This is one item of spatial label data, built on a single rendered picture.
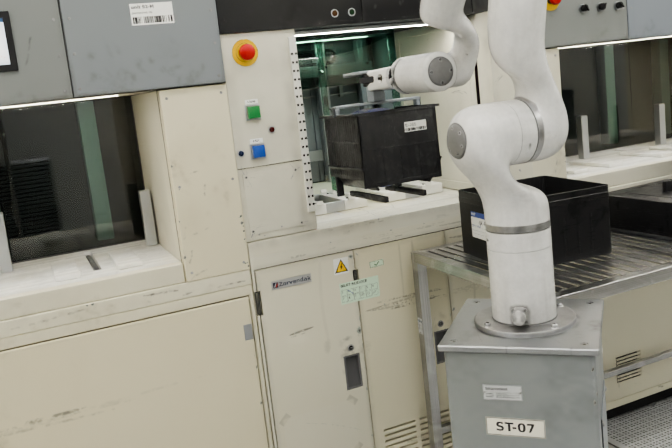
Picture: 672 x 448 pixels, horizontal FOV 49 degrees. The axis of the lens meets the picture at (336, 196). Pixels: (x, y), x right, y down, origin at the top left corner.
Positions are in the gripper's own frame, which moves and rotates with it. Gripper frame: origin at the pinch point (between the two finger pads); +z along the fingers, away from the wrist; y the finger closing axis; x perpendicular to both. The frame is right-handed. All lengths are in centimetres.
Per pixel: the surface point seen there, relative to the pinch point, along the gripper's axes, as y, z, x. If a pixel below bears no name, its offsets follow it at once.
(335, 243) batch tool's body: -9.2, 15.4, -42.5
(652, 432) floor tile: 92, 8, -125
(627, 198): 64, -16, -39
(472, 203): 21.1, -6.6, -34.3
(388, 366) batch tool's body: 3, 16, -81
